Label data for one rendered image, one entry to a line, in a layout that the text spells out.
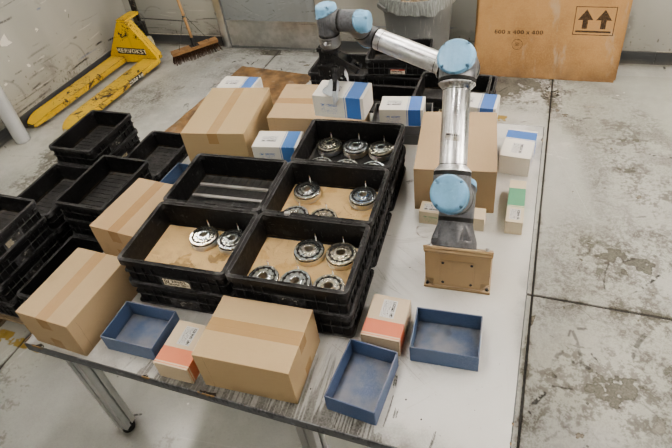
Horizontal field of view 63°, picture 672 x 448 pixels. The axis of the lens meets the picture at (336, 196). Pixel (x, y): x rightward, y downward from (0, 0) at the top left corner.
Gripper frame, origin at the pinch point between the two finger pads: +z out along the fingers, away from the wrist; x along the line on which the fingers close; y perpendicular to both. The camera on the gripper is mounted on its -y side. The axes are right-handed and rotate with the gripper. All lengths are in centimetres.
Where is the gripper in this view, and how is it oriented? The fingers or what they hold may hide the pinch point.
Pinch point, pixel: (342, 95)
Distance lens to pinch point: 210.5
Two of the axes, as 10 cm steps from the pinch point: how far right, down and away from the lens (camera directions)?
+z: 1.2, 7.6, 6.4
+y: -9.4, -1.2, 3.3
